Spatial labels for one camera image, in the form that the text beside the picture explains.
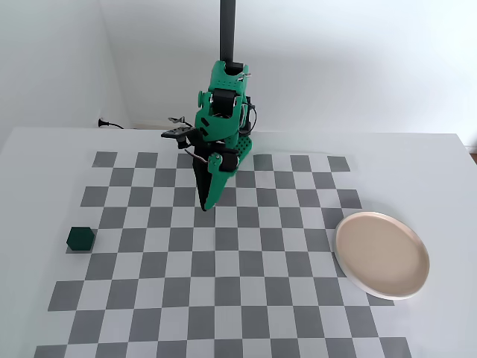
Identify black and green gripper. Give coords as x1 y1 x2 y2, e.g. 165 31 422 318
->
185 128 240 213

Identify dark green cube dice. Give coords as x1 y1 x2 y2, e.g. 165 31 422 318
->
66 226 95 251

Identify green robot arm base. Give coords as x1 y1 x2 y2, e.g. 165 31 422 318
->
233 134 257 173

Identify beige round plate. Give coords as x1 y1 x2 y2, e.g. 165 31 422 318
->
334 211 431 301

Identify grey white checkerboard mat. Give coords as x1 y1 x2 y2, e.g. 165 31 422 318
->
35 151 413 358

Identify black vertical pole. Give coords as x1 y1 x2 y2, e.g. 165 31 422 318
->
218 0 239 72

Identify black camera circuit board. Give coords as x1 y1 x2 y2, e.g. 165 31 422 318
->
160 125 198 145

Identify black camera cable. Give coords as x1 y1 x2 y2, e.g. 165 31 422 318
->
244 95 259 136

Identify black wall plug with cord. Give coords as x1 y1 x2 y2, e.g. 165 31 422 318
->
97 118 126 131

